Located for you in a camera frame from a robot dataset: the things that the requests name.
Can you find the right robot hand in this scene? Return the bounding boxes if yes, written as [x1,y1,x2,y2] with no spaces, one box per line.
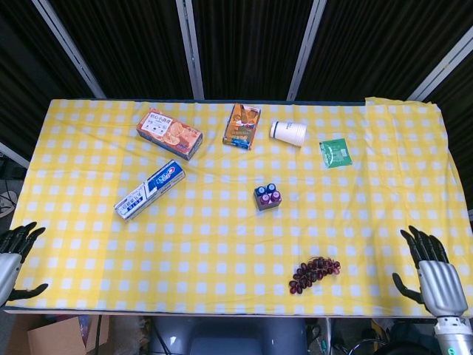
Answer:
[392,225,469,320]

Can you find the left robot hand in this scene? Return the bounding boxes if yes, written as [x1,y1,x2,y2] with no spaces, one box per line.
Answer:
[0,221,49,308]

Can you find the purple toy brick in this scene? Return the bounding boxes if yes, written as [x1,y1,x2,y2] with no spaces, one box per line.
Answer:
[259,190,282,207]

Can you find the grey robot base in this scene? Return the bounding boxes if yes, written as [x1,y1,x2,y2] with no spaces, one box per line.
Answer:
[149,317,307,355]

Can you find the blue toy brick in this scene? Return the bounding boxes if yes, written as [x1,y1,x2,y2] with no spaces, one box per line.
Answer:
[253,183,284,212]

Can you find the brown cardboard box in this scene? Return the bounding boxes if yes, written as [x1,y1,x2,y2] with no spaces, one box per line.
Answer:
[7,315,111,355]

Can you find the purple grape bunch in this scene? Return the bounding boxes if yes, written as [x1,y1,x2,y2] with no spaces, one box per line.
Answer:
[288,256,341,296]

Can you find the white blue toothpaste box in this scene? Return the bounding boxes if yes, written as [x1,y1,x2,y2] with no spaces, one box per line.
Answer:
[113,159,186,222]

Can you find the green packet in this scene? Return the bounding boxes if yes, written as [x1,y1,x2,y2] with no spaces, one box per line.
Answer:
[319,138,353,170]

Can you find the orange cookie box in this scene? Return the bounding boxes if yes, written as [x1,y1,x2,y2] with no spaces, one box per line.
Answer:
[135,107,203,161]

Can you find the yellow checkered tablecloth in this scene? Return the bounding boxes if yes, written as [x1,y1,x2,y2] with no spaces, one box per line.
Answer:
[3,96,473,318]

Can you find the white paper cup stack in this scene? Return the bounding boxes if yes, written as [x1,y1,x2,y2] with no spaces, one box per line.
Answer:
[269,120,308,148]

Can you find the small orange snack box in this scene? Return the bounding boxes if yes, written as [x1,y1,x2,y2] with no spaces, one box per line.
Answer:
[222,104,262,151]

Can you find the grey metal rail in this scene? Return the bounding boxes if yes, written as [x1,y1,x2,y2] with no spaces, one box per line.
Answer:
[0,141,30,169]

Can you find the grey metal post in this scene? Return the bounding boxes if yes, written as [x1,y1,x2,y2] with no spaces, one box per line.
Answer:
[31,0,107,99]
[286,0,328,101]
[407,26,473,102]
[175,0,205,100]

